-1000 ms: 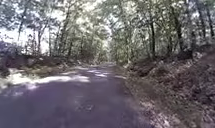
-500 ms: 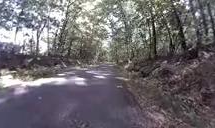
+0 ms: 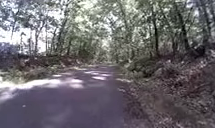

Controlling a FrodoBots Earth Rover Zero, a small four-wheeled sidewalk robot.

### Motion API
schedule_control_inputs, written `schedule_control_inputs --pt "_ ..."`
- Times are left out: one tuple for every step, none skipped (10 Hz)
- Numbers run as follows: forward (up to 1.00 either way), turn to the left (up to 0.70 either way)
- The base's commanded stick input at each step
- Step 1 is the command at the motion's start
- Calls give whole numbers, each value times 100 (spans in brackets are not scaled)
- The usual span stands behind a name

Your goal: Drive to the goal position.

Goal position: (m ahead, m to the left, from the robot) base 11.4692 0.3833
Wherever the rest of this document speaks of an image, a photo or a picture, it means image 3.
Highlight wood of trees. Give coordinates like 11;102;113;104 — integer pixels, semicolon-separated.
0;0;215;66

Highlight leaf-covered earth bank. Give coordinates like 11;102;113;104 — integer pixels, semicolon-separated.
115;41;215;128
0;41;96;88

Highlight grey asphalt road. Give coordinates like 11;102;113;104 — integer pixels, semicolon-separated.
0;64;129;128

